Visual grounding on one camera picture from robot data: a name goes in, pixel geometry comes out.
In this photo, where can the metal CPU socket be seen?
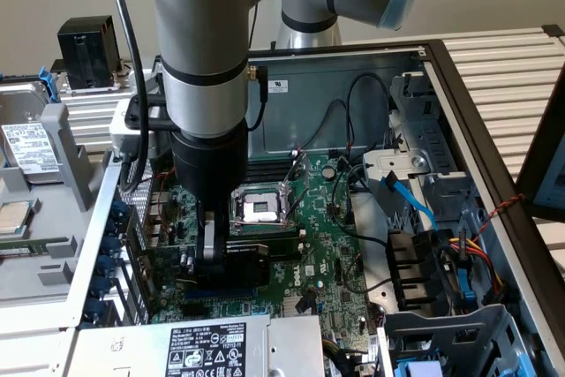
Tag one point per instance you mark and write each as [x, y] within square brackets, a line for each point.
[260, 211]

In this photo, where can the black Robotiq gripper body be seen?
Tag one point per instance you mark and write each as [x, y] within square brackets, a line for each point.
[207, 165]

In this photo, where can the silver power supply with label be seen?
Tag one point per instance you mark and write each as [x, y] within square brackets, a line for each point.
[132, 350]

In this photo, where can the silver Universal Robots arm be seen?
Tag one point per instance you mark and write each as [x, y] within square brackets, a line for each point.
[198, 41]

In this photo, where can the green Dell motherboard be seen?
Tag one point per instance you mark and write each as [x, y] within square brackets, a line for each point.
[322, 222]

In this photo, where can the silver CPU green edge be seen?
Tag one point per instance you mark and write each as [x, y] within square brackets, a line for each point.
[13, 218]

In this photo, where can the black empty RAM slot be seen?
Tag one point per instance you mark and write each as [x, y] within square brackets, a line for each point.
[269, 173]
[269, 168]
[269, 162]
[282, 236]
[269, 179]

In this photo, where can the blue plastic latch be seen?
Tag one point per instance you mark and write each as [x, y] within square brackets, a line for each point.
[465, 284]

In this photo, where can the silver hard disk white label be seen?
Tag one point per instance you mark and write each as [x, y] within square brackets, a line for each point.
[26, 103]

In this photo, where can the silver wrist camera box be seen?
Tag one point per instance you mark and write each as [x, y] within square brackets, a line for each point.
[119, 134]

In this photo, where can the metal I/O port block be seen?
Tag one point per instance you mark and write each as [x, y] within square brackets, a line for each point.
[156, 213]

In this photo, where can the dark blue card clip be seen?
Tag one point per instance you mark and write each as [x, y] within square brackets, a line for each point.
[111, 245]
[100, 288]
[105, 266]
[118, 211]
[95, 310]

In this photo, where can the blue plastic disk carrier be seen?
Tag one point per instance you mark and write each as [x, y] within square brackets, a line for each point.
[48, 85]

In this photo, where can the grey plastic parts rack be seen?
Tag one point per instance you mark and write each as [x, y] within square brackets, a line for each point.
[57, 227]

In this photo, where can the grey metal drive cage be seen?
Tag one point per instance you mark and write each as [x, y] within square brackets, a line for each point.
[441, 341]

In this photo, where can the black CPU cooler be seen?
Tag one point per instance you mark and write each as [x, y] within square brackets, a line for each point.
[88, 50]

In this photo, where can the silver open PC case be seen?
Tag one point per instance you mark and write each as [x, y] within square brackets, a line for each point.
[318, 103]

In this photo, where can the silver metal bracket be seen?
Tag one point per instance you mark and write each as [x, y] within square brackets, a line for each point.
[388, 163]

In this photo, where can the raised metal socket cover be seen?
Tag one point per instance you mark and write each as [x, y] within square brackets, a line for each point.
[299, 169]

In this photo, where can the blue expansion slot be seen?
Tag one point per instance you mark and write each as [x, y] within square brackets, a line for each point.
[220, 294]

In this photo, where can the round coin cell battery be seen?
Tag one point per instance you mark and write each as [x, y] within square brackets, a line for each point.
[329, 171]

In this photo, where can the green graphics card black fan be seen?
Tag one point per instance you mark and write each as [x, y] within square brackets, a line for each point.
[167, 262]

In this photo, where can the silver chipset heat sink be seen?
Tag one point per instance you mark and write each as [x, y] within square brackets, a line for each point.
[289, 306]

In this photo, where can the short black expansion slot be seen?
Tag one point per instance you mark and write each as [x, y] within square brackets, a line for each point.
[196, 311]

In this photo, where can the silver metal disk bay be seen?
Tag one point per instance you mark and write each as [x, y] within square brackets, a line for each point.
[437, 138]

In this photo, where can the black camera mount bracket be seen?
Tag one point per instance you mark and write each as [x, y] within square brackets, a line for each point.
[156, 123]

